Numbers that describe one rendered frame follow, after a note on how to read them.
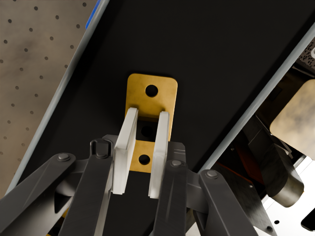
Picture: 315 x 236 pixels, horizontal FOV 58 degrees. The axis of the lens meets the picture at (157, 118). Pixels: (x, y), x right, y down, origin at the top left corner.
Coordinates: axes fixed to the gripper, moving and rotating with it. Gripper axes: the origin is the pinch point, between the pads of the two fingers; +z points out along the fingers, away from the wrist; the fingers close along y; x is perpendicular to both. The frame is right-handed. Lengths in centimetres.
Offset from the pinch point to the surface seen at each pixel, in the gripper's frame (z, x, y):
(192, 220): 9.9, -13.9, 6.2
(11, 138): 50, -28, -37
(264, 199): 20.0, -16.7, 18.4
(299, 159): 20.1, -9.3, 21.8
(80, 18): 50, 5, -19
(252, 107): 3.6, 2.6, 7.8
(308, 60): 10.2, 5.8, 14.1
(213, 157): 3.6, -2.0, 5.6
